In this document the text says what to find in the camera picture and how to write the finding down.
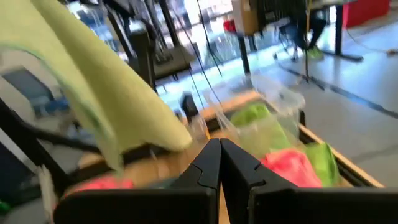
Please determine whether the clear plastic bin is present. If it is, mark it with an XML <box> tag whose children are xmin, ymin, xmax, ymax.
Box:
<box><xmin>201</xmin><ymin>73</ymin><xmax>307</xmax><ymax>156</ymax></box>

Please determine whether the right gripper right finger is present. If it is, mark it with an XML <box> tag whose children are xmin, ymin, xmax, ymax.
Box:
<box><xmin>220</xmin><ymin>139</ymin><xmax>398</xmax><ymax>224</ymax></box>

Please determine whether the black framed office desk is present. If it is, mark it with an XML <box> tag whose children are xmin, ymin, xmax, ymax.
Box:
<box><xmin>257</xmin><ymin>0</ymin><xmax>364</xmax><ymax>63</ymax></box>

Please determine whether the large red cabinet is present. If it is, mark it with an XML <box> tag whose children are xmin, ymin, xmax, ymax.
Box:
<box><xmin>343</xmin><ymin>0</ymin><xmax>391</xmax><ymax>29</ymax></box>

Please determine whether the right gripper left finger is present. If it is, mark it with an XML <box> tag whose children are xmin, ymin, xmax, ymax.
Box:
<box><xmin>53</xmin><ymin>139</ymin><xmax>222</xmax><ymax>224</ymax></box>

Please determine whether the pink microfiber towel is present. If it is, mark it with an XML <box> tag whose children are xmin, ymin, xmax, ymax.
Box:
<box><xmin>260</xmin><ymin>148</ymin><xmax>323</xmax><ymax>189</ymax></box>
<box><xmin>63</xmin><ymin>176</ymin><xmax>135</xmax><ymax>195</ymax></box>

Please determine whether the spray bottle with black head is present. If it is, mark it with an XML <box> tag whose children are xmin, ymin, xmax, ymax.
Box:
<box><xmin>179</xmin><ymin>91</ymin><xmax>215</xmax><ymax>141</ymax></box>

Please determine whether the pale green microfiber towel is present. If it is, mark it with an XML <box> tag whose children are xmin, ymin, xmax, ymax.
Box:
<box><xmin>0</xmin><ymin>0</ymin><xmax>193</xmax><ymax>175</ymax></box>

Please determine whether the small red container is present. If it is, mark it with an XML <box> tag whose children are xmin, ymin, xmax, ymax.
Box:
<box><xmin>223</xmin><ymin>19</ymin><xmax>238</xmax><ymax>34</ymax></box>

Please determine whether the person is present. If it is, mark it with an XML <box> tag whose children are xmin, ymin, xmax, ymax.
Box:
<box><xmin>292</xmin><ymin>0</ymin><xmax>327</xmax><ymax>62</ymax></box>

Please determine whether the cardboard box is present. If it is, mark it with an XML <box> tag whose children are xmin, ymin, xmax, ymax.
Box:
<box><xmin>231</xmin><ymin>0</ymin><xmax>261</xmax><ymax>37</ymax></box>

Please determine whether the dark grey desk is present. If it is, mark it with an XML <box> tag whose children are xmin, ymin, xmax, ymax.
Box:
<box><xmin>127</xmin><ymin>18</ymin><xmax>196</xmax><ymax>91</ymax></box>

